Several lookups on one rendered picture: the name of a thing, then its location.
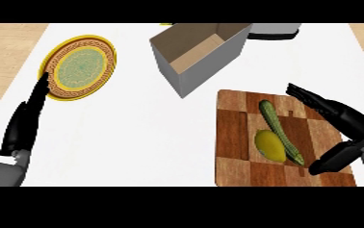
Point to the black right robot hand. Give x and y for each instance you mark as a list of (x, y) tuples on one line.
[(339, 116)]

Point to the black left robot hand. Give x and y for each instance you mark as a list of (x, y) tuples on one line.
[(28, 116)]

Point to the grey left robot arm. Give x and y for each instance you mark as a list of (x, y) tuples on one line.
[(11, 171)]

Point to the green zucchini squash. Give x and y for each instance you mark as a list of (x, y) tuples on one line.
[(277, 126)]

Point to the checkered wooden cutting board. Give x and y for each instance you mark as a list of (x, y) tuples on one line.
[(265, 142)]

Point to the grey cardboard box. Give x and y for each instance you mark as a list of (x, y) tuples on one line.
[(201, 57)]

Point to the yellow lemon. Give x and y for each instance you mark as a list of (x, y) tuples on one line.
[(269, 146)]

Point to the yellow patterned plate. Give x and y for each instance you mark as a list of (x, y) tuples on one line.
[(79, 67)]

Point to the grey and black appliance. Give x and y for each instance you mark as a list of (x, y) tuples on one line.
[(274, 31)]

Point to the small yellow object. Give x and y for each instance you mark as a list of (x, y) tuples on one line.
[(166, 23)]

